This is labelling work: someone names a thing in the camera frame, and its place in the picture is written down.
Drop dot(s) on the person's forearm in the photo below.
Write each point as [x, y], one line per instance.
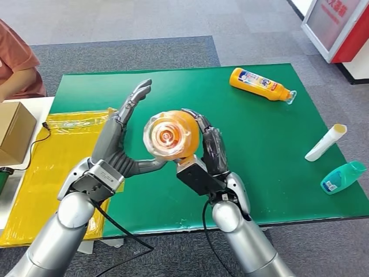
[19, 82]

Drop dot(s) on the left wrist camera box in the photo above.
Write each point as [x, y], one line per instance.
[98, 179]

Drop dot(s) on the green table mat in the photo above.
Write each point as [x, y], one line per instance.
[259, 153]

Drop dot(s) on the dark green container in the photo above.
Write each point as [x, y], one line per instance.
[4, 179]

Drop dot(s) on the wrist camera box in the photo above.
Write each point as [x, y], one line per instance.
[98, 179]
[198, 177]

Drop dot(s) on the brown cardboard box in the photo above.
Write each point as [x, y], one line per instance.
[14, 130]

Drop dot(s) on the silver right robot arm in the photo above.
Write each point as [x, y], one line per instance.
[247, 244]

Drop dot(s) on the person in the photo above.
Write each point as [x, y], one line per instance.
[17, 53]

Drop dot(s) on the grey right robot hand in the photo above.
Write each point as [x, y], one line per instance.
[214, 153]

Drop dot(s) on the yellow plastic sheet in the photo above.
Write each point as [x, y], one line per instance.
[43, 172]

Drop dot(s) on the teal plastic bottle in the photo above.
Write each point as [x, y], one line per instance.
[339, 179]

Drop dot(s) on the orange bottle with clear cap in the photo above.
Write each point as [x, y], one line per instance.
[259, 86]
[184, 130]

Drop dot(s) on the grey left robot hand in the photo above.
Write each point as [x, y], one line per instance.
[109, 141]

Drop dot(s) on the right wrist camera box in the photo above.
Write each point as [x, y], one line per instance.
[198, 177]

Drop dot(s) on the red and white sign board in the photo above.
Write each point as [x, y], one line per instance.
[331, 23]

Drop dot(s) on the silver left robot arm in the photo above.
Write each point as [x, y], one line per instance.
[57, 237]

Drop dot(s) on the white tube bottle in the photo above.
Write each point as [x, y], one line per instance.
[325, 143]

